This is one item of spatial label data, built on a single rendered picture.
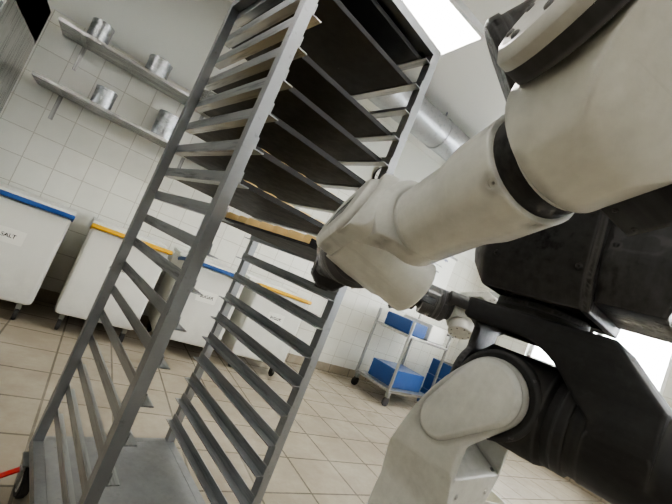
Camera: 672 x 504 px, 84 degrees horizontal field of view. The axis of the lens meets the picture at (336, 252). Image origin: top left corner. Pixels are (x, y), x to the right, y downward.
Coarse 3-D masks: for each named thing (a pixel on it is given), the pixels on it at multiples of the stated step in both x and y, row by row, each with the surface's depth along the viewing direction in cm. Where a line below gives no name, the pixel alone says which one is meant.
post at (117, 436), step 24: (312, 0) 90; (288, 48) 88; (264, 96) 87; (264, 120) 88; (240, 144) 86; (240, 168) 86; (216, 192) 86; (216, 216) 85; (192, 264) 84; (168, 312) 82; (168, 336) 83; (144, 360) 82; (144, 384) 82; (120, 408) 82; (120, 432) 81; (96, 480) 79
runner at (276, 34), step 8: (312, 16) 91; (280, 24) 104; (288, 24) 99; (312, 24) 94; (264, 32) 111; (272, 32) 106; (280, 32) 103; (256, 40) 113; (264, 40) 110; (272, 40) 108; (280, 40) 106; (240, 48) 122; (248, 48) 117; (256, 48) 116; (264, 48) 114; (224, 56) 132; (232, 56) 127; (240, 56) 124; (248, 56) 122; (216, 64) 137; (224, 64) 135
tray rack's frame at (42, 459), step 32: (256, 0) 128; (384, 0) 106; (224, 32) 136; (416, 32) 113; (192, 96) 134; (160, 160) 132; (96, 320) 128; (64, 384) 126; (32, 448) 120; (128, 448) 139; (160, 448) 146; (32, 480) 109; (128, 480) 123; (160, 480) 129; (192, 480) 135
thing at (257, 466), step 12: (192, 372) 156; (192, 384) 151; (204, 396) 144; (216, 408) 136; (216, 420) 129; (228, 420) 128; (228, 432) 124; (240, 432) 122; (240, 444) 120; (252, 456) 114; (252, 468) 109; (264, 468) 109
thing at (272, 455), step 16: (432, 64) 120; (416, 96) 118; (416, 112) 119; (400, 128) 118; (400, 144) 118; (336, 304) 113; (320, 336) 112; (320, 352) 113; (304, 368) 112; (304, 384) 111; (288, 400) 112; (288, 416) 110; (288, 432) 111; (272, 448) 109; (272, 464) 109; (256, 480) 110; (256, 496) 108
